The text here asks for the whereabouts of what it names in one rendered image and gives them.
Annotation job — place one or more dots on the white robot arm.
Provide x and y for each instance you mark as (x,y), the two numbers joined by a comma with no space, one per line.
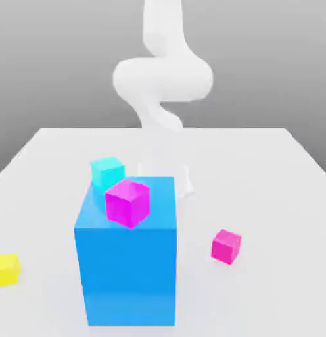
(163,79)

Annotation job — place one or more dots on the small magenta cube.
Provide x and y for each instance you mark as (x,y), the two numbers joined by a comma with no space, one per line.
(126,204)

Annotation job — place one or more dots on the small cyan cube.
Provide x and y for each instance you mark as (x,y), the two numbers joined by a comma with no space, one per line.
(106,171)

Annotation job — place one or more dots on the small pink cube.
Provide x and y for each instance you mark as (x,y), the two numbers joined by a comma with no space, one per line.
(226,247)

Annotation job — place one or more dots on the small yellow cube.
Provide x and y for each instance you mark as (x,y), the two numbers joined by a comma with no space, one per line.
(5,269)

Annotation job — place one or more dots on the large blue box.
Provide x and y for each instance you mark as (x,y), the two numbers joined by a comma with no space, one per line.
(126,263)

